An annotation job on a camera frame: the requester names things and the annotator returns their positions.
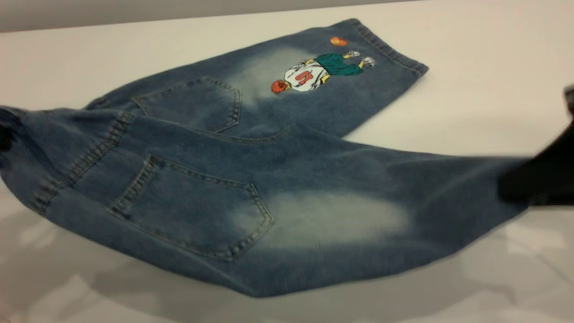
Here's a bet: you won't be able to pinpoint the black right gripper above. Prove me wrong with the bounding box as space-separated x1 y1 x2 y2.
498 119 574 208

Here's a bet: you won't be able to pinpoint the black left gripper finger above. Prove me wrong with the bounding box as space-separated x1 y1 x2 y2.
0 123 14 152

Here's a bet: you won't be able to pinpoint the blue denim shorts with print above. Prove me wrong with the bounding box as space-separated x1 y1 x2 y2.
0 18 530 298

